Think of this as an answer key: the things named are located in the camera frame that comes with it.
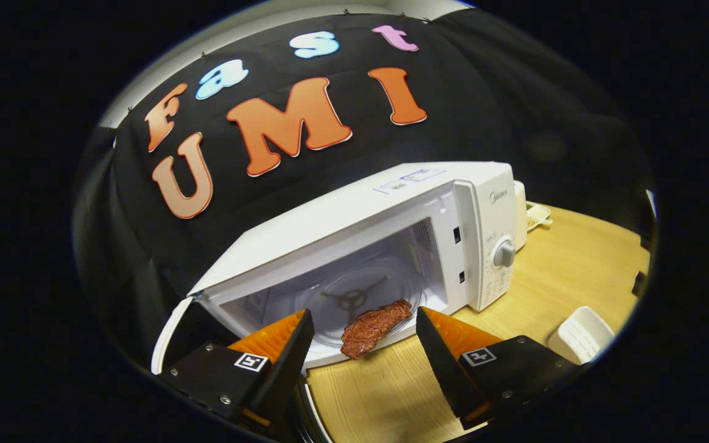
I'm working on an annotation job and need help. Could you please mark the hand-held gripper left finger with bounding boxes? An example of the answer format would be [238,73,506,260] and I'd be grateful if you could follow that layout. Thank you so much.
[161,309,315,441]

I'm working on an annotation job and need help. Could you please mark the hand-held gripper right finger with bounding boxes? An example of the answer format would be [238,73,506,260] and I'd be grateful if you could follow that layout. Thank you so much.
[416,306,580,430]

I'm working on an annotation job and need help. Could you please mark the brown cooked meat piece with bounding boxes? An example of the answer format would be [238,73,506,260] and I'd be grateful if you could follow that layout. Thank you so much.
[340,300,414,360]

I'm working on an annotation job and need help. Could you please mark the white microwave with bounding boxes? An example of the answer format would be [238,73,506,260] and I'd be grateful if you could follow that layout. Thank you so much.
[150,161,518,443]

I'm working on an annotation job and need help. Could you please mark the small white ribbed tray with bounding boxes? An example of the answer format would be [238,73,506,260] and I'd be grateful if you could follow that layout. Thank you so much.
[547,306,615,365]

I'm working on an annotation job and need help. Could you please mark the cream white toaster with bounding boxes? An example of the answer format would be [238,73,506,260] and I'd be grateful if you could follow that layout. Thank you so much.
[513,180,528,252]

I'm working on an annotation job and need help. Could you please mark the white divided dish with beans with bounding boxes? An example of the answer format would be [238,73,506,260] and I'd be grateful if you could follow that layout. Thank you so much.
[526,203,553,233]

